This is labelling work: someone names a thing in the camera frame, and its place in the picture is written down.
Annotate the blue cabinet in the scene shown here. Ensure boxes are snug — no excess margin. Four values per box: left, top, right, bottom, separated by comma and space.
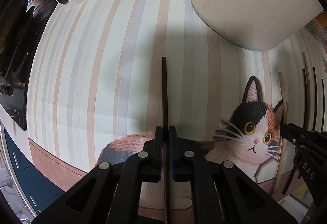
4, 130, 65, 215

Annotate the striped cat placemat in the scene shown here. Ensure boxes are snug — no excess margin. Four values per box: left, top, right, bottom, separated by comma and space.
27, 0, 326, 190

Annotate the black stovetop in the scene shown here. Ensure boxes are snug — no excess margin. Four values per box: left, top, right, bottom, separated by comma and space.
1, 0, 57, 130

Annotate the clear plastic container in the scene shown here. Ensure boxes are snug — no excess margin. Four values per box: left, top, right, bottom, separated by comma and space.
304, 11, 327, 47

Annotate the black chopstick far right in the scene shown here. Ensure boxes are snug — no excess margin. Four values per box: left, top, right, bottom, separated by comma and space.
320, 79, 325, 132

